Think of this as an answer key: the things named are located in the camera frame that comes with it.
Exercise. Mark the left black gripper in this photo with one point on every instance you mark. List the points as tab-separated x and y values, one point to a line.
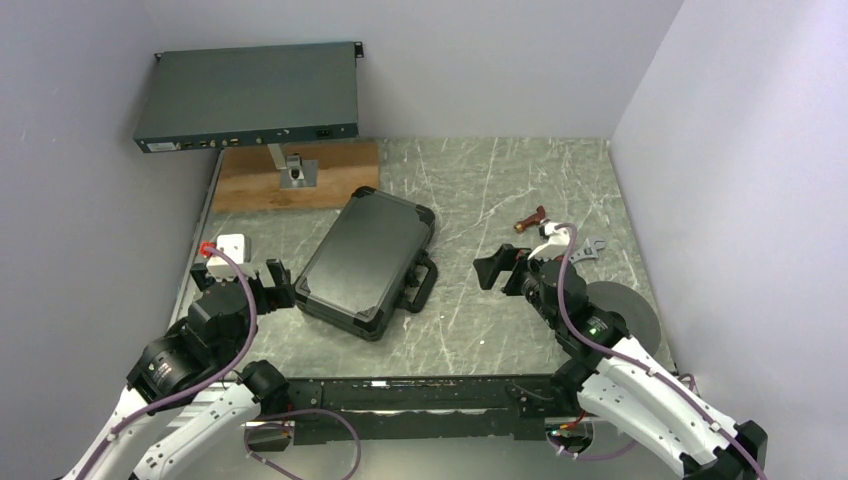
278	295

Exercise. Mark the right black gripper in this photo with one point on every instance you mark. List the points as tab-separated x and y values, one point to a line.
506	258

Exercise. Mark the black poker chip case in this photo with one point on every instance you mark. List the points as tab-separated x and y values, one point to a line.
372	261

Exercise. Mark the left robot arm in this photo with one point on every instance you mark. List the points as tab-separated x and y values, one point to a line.
197	351

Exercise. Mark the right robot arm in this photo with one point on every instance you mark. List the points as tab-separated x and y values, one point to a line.
611	375

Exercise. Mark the brown pipe fitting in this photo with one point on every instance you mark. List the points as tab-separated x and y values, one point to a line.
533	220

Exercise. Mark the dark grey disc weight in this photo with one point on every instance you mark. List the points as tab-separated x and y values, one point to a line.
640	317

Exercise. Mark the wooden board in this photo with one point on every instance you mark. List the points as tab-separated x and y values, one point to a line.
249	182

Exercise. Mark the dark green rack unit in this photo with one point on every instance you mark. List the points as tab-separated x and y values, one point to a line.
249	96

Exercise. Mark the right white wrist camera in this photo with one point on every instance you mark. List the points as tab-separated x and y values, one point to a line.
557	239

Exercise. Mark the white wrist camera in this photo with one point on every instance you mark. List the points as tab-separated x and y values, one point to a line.
557	239
225	251

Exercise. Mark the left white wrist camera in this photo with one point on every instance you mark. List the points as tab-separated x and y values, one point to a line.
225	251

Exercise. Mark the grey metal bracket stand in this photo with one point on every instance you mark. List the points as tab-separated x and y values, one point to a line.
295	171

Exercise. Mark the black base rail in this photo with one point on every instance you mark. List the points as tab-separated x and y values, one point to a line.
520	407

